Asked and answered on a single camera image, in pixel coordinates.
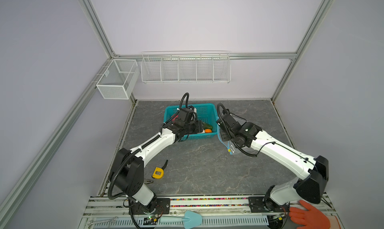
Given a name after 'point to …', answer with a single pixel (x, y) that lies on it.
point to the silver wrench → (92, 222)
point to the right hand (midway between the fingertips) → (227, 130)
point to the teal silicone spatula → (191, 219)
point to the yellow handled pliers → (147, 181)
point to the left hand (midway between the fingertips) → (202, 127)
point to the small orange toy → (208, 130)
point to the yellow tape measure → (158, 172)
